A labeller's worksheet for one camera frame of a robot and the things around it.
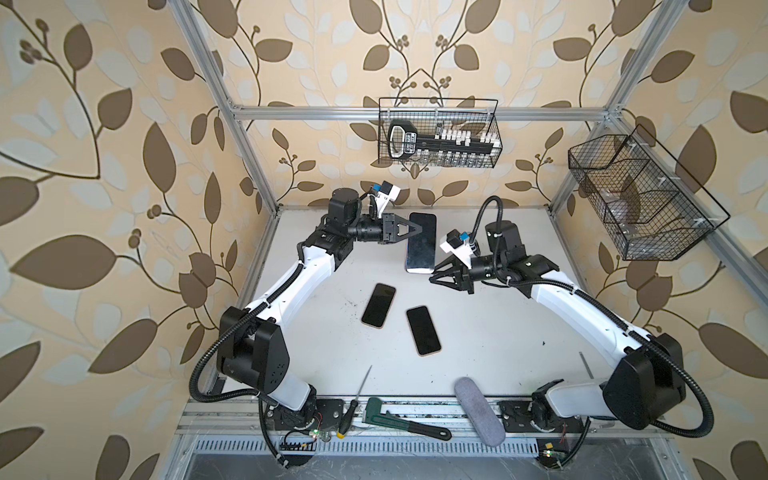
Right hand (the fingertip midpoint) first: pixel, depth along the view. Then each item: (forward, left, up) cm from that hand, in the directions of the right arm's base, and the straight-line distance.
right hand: (434, 276), depth 74 cm
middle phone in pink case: (-4, +1, -24) cm, 25 cm away
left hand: (+5, +3, +11) cm, 13 cm away
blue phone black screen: (+3, +3, +8) cm, 9 cm away
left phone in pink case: (+4, +15, -23) cm, 28 cm away
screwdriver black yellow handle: (-25, +22, -23) cm, 40 cm away
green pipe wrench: (-26, +16, -22) cm, 38 cm away
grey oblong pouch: (-26, -10, -20) cm, 35 cm away
